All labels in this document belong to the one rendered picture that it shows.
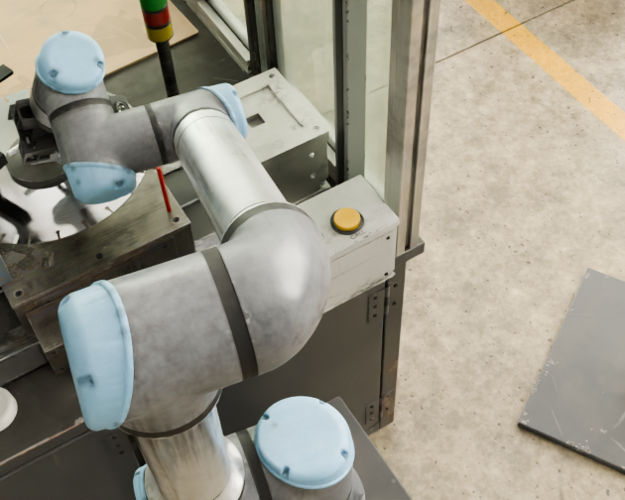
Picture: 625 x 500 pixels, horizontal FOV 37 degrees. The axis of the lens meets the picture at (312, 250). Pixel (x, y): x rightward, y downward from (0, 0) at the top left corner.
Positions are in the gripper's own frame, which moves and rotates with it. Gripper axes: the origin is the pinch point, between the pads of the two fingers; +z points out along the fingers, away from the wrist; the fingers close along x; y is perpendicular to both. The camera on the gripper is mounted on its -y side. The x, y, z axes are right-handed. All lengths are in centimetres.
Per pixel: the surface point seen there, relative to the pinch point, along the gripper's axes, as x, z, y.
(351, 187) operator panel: 18.8, -9.4, -39.2
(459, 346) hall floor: 52, 65, -91
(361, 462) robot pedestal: 58, -11, -25
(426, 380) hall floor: 56, 65, -79
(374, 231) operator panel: 26.8, -13.7, -38.1
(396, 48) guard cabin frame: 7, -35, -39
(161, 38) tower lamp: -16.6, 5.3, -22.7
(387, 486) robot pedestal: 62, -14, -26
